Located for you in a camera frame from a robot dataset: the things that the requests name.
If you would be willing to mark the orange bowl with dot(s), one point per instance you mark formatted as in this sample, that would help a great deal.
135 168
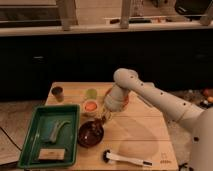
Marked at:
126 100

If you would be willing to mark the grey curved tool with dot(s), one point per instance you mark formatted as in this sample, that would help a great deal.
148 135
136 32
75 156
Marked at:
55 131

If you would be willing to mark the dark purple bowl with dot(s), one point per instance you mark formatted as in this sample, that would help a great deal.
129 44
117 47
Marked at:
90 134

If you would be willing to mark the cup with orange contents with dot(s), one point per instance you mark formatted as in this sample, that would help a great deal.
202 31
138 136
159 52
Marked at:
90 108

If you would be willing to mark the dark purple grapes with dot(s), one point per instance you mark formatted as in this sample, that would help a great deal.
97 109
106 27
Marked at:
99 121

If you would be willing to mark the white handled dish brush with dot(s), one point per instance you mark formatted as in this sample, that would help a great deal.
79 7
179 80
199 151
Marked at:
108 155

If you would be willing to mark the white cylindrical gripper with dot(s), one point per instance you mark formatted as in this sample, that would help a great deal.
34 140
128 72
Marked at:
115 98

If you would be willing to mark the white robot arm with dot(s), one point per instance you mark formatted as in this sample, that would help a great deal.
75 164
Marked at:
197 121

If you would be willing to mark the dark brown cup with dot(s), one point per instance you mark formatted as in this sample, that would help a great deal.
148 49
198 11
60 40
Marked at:
57 92

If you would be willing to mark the tan rectangular sponge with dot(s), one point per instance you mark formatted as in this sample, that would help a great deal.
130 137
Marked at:
51 154

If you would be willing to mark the green plastic tray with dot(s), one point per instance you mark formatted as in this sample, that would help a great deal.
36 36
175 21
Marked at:
51 127

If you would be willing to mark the light green cup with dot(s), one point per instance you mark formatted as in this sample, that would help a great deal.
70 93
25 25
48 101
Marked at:
91 93

